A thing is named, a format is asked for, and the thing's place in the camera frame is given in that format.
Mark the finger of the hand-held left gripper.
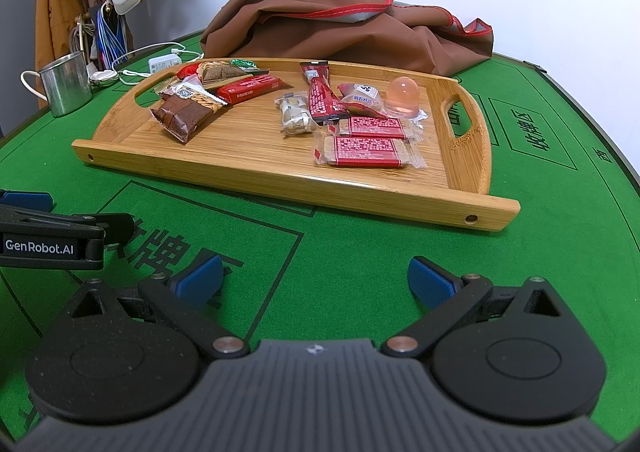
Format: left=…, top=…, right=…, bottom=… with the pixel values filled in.
left=0, top=189, right=54, bottom=213
left=91, top=212, right=135, bottom=249

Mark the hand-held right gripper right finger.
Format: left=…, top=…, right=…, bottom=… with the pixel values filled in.
left=381, top=255, right=576, bottom=359

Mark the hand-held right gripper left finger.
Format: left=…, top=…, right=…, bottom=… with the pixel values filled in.
left=62, top=253, right=251, bottom=359

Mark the brown cake packet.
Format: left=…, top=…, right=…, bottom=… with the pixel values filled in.
left=150, top=93, right=223, bottom=144

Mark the wooden tray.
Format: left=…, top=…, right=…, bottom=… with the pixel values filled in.
left=71, top=56, right=521, bottom=233

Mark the red label cracker packet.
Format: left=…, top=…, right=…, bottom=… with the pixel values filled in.
left=324, top=116, right=422, bottom=140
left=313, top=133, right=427, bottom=169

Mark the clear wafer packet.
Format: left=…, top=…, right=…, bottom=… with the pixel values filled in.
left=157, top=74, right=230, bottom=109

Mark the beige nut candy packet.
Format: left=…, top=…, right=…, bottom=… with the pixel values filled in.
left=273, top=91, right=319, bottom=138

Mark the pink jelly cup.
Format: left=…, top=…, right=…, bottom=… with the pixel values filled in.
left=382, top=76, right=430, bottom=122

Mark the red bar snack packet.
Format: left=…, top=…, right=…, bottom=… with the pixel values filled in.
left=216, top=74, right=295, bottom=106

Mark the pink pastry packet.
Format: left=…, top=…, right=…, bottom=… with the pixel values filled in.
left=336, top=82, right=388, bottom=119

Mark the long red snack packet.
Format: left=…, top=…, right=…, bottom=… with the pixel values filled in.
left=299, top=61, right=352, bottom=125

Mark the metal cup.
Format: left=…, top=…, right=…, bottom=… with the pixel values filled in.
left=21, top=51, right=93, bottom=118

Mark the white power adapter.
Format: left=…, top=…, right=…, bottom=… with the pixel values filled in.
left=148, top=52, right=183, bottom=76

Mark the brown cloth bag red trim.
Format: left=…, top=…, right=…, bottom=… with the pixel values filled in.
left=200, top=0, right=495, bottom=78

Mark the white charger with cable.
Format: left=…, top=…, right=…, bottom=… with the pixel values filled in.
left=112, top=43, right=203, bottom=86

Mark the grey cord bundle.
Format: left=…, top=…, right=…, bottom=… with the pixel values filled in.
left=67, top=15, right=98, bottom=56

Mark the blue lanyard bundle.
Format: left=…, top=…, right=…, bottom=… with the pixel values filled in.
left=95, top=2, right=132, bottom=70

